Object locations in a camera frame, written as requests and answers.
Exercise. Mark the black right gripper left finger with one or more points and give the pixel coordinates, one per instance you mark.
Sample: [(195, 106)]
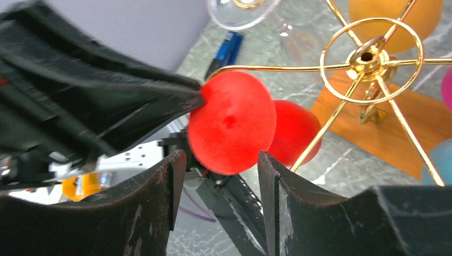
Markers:
[(134, 217)]

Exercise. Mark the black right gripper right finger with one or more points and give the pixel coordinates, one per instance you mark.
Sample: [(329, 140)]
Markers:
[(302, 218)]

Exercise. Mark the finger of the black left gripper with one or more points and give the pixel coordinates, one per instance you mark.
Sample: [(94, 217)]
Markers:
[(47, 24), (82, 115)]

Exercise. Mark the red wine glass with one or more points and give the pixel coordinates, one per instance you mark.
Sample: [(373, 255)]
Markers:
[(239, 119)]

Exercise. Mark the gold wire wine glass rack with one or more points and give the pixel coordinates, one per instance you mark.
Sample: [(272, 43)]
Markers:
[(373, 71)]

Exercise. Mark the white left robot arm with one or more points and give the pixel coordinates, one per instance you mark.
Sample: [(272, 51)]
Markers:
[(18, 47)]

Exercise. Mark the light blue wine glass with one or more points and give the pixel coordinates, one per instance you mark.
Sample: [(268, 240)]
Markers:
[(440, 155)]

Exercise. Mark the pink wine glass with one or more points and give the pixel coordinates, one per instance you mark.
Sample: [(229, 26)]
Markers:
[(446, 89)]

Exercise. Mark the clear wine glass on rack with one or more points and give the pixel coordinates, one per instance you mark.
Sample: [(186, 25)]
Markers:
[(297, 42)]

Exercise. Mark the blue black clip tool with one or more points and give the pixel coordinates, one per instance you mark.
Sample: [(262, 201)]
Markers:
[(227, 52)]

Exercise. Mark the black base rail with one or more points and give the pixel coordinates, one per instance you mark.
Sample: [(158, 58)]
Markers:
[(238, 210)]

